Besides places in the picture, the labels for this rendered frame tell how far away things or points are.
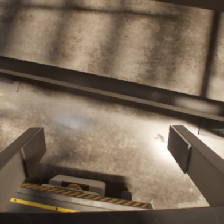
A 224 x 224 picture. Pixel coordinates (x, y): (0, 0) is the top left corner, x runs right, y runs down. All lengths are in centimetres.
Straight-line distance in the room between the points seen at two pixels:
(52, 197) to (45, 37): 90
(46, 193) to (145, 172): 49
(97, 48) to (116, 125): 46
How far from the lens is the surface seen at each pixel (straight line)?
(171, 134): 16
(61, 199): 66
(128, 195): 82
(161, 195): 96
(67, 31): 113
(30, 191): 70
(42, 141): 17
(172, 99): 57
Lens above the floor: 89
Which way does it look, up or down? 81 degrees down
